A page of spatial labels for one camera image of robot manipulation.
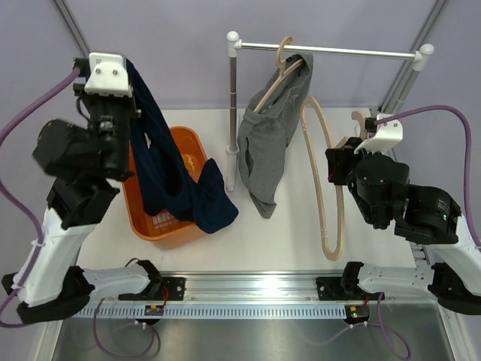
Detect grey cotton shorts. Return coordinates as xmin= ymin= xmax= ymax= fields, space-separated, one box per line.
xmin=237 ymin=53 xmax=313 ymax=219

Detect navy blue mesh shorts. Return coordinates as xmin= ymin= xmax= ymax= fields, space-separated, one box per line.
xmin=126 ymin=60 xmax=239 ymax=234

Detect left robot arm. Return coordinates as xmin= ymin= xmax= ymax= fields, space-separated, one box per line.
xmin=1 ymin=52 xmax=162 ymax=326

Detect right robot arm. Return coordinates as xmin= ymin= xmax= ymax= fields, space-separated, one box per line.
xmin=325 ymin=137 xmax=480 ymax=316

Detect orange plastic laundry basket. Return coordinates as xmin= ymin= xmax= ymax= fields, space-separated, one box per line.
xmin=123 ymin=126 xmax=207 ymax=250

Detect white metal clothes rack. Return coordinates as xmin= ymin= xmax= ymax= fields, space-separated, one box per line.
xmin=225 ymin=30 xmax=435 ymax=191

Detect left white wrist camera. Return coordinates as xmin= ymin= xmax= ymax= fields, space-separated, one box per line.
xmin=84 ymin=52 xmax=132 ymax=98

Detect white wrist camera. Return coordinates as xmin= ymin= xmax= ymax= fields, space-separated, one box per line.
xmin=351 ymin=111 xmax=404 ymax=154
xmin=84 ymin=52 xmax=132 ymax=98

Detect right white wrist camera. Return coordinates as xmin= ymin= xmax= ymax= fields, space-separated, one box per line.
xmin=351 ymin=111 xmax=404 ymax=154

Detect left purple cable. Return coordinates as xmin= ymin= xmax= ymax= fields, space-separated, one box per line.
xmin=0 ymin=69 xmax=82 ymax=327

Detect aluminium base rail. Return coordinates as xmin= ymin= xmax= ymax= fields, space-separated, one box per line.
xmin=101 ymin=271 xmax=458 ymax=306

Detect white slotted cable duct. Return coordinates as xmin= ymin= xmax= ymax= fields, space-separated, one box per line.
xmin=76 ymin=302 xmax=371 ymax=320

